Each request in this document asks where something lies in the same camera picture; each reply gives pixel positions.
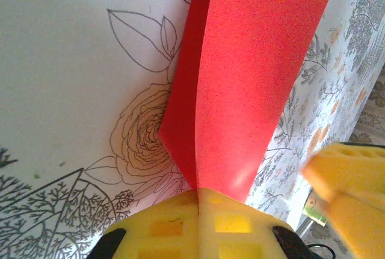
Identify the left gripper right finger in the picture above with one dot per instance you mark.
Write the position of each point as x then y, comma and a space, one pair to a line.
237, 229

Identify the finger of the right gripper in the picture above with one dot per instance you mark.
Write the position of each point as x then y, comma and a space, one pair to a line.
346, 166
358, 226

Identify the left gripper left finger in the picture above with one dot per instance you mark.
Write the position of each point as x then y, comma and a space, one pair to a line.
162, 226

